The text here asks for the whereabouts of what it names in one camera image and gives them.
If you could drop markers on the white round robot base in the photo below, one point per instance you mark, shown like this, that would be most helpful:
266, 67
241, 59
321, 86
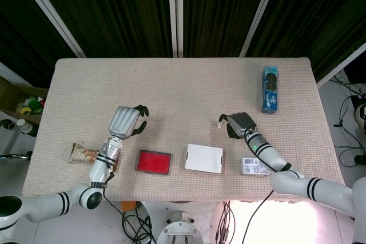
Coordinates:
180, 228

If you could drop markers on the white round device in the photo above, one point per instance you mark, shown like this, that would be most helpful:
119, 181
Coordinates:
361, 112

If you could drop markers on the yellow tape roll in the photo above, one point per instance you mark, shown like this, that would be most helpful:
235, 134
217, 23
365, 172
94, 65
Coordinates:
25, 110

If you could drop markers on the red ink pad case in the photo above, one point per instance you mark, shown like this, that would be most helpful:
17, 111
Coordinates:
153, 161

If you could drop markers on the dark green partition panel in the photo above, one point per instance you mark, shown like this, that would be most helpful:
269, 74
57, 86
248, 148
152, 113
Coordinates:
17, 27
114, 12
314, 12
217, 12

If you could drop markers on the open brown cardboard box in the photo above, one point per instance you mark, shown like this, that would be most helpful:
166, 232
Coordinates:
11, 92

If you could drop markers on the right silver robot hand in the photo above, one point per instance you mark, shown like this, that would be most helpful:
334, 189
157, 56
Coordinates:
241, 121

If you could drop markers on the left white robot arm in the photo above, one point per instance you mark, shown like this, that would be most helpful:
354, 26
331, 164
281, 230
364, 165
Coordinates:
43, 207

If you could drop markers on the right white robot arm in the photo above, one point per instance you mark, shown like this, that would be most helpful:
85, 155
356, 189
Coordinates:
314, 187

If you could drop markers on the white partition frame post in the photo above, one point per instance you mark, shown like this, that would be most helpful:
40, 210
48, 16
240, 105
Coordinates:
48, 9
175, 12
14, 75
260, 12
343, 64

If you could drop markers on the beige woven tablecloth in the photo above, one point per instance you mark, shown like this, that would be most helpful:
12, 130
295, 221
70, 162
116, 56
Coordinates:
186, 89

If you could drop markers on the brown snack bag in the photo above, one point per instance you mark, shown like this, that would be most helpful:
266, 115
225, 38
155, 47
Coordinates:
81, 154

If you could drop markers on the dark bottle with white cap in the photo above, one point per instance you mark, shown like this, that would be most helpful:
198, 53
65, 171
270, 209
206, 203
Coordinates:
27, 128

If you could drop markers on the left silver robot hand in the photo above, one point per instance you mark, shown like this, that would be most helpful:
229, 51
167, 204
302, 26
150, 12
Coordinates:
123, 122

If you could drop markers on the white cardboard box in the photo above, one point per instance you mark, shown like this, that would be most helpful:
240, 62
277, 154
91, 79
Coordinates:
203, 158

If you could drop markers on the small printed white box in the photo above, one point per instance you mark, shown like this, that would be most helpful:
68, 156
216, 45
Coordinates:
248, 167

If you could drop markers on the orange object under table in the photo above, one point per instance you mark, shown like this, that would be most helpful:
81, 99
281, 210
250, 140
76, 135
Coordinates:
128, 206

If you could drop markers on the blue cookie package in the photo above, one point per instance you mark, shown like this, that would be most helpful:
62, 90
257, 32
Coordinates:
270, 101

